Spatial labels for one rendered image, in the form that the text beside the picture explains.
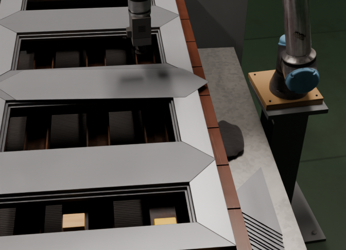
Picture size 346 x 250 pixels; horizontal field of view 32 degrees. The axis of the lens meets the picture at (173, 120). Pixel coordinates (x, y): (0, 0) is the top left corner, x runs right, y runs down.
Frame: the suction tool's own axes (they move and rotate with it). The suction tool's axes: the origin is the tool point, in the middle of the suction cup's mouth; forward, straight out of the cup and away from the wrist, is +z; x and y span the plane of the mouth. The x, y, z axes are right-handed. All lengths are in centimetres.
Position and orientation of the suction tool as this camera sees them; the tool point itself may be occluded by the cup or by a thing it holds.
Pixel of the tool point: (140, 51)
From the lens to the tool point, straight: 213.7
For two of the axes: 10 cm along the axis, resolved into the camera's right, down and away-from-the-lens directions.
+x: 9.8, -1.1, 1.5
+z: -0.1, 7.9, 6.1
